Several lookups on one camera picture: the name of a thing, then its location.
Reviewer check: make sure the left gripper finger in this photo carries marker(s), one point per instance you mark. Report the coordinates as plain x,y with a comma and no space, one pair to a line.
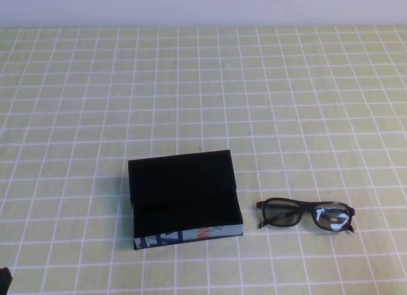
4,279

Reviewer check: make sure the black glasses case box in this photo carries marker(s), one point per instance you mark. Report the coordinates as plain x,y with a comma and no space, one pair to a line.
178,187

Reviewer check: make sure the black framed glasses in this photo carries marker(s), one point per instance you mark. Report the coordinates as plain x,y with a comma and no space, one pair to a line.
306,206

